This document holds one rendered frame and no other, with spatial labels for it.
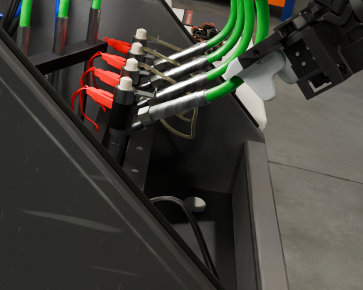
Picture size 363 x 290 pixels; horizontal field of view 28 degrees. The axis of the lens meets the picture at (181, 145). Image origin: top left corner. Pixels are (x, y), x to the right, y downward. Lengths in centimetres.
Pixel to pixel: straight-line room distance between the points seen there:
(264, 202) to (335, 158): 269
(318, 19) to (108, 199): 27
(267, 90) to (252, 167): 47
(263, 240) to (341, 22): 42
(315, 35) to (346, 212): 262
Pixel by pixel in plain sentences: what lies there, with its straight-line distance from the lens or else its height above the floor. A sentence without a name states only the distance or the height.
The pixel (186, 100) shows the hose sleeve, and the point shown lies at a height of 117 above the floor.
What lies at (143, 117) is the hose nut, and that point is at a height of 113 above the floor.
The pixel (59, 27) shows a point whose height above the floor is 114.
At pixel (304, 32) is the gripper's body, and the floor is 130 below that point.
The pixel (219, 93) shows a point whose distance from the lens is 84.
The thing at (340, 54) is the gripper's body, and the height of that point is 129.
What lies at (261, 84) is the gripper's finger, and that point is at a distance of 79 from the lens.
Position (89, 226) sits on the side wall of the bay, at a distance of 68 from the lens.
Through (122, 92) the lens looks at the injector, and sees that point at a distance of 97.
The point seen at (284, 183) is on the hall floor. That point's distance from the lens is 340.
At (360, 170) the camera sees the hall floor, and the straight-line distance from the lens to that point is 377.
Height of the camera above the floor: 148
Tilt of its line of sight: 25 degrees down
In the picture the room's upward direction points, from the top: 12 degrees clockwise
